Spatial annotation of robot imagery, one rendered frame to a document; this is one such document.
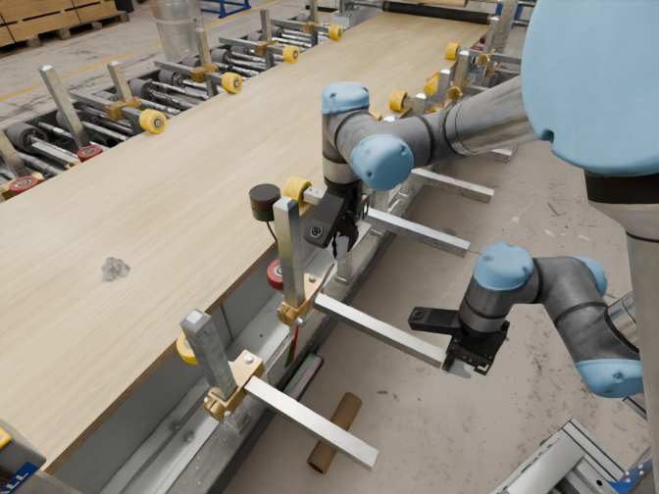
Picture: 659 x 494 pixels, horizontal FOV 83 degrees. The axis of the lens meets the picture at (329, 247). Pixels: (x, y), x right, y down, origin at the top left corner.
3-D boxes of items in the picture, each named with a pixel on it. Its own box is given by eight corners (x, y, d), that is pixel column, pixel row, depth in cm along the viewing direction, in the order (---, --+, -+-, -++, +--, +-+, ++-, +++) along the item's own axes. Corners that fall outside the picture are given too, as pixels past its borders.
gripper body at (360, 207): (369, 217, 78) (374, 167, 69) (349, 241, 72) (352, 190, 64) (336, 205, 80) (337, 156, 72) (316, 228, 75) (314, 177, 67)
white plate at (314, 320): (327, 317, 106) (327, 294, 99) (272, 394, 90) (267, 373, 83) (325, 316, 106) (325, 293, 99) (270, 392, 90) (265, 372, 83)
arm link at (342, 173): (353, 169, 61) (310, 155, 64) (351, 191, 64) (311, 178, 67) (373, 148, 65) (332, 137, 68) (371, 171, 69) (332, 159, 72)
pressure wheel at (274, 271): (307, 293, 100) (305, 264, 92) (290, 315, 95) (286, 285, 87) (282, 281, 103) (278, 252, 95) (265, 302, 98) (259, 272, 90)
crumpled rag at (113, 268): (132, 276, 90) (128, 270, 89) (101, 286, 88) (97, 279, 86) (128, 253, 96) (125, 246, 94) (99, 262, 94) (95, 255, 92)
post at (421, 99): (407, 210, 153) (430, 91, 120) (404, 215, 151) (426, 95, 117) (399, 207, 154) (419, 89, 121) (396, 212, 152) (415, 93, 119)
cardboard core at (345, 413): (362, 399, 152) (325, 470, 133) (361, 407, 157) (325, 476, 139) (345, 389, 155) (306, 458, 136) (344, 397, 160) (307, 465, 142)
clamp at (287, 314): (324, 292, 97) (324, 279, 94) (294, 330, 89) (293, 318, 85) (306, 283, 99) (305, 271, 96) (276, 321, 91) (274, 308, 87)
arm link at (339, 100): (332, 103, 53) (312, 82, 58) (332, 170, 60) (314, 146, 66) (382, 94, 55) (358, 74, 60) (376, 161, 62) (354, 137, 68)
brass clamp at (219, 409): (268, 371, 82) (265, 361, 79) (226, 427, 74) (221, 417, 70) (245, 359, 84) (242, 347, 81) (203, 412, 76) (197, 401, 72)
